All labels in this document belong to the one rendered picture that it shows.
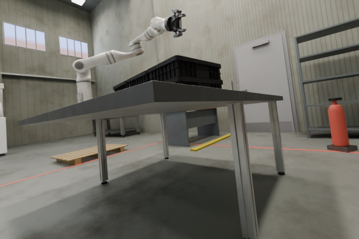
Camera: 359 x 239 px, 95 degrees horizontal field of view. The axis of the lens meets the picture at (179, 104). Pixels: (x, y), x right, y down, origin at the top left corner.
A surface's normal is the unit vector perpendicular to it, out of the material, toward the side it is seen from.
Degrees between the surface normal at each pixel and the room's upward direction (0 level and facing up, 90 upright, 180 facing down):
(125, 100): 90
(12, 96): 90
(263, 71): 90
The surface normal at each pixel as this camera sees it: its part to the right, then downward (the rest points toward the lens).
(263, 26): -0.63, 0.02
